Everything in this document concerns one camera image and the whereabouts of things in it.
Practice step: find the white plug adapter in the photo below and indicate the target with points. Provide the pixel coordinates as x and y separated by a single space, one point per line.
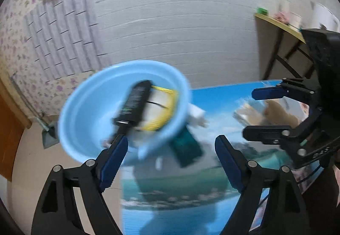
196 116

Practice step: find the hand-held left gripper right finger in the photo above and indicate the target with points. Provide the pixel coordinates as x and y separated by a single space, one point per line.
228 162

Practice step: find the wooden side table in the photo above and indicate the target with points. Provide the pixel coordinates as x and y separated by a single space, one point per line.
279 26

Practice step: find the dark green box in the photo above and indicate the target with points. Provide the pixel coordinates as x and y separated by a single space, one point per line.
186 148

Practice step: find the printed landscape tablecloth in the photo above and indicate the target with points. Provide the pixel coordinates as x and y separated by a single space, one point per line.
186 197

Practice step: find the pink small item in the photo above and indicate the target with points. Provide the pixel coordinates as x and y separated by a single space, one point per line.
281 16

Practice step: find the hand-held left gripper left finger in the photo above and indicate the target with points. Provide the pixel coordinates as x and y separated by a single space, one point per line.
114 162

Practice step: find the black tube packet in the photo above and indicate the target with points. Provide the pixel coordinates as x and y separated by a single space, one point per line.
134 103

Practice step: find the yellow and white packet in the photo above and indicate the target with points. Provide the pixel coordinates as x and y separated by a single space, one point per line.
162 111

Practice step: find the light blue plastic bowl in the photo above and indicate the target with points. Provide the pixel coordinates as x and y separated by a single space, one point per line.
79 123

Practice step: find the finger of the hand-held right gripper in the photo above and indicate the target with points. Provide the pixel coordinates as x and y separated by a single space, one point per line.
265 93
265 134

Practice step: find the small green box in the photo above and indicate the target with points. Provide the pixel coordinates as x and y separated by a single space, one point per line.
263 11

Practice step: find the orange wooden door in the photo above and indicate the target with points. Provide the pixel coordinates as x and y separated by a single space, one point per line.
10 131

